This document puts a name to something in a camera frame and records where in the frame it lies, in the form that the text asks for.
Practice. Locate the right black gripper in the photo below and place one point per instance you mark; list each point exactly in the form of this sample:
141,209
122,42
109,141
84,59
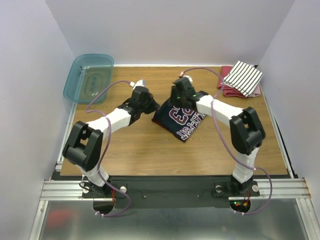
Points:
173,94

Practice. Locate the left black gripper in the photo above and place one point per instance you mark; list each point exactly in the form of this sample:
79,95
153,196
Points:
155,106

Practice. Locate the navy blue tank top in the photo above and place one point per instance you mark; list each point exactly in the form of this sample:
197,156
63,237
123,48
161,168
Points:
180,122

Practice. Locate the striped white tank top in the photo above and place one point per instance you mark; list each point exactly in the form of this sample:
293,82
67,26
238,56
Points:
243,77

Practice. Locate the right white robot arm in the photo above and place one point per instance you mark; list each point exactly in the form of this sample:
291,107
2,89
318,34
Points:
246,130

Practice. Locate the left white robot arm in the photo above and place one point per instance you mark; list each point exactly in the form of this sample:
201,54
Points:
83,147

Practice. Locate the folded red tank top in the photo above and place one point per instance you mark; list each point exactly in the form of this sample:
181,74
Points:
227,90

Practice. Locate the folded pink tank top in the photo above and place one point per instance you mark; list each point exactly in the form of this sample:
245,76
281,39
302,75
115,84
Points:
256,92

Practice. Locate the teal plastic bin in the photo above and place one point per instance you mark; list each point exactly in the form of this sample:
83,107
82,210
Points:
89,75

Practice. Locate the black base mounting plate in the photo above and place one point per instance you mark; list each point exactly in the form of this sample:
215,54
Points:
168,192

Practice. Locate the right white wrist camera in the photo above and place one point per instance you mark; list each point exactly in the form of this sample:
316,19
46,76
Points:
184,75

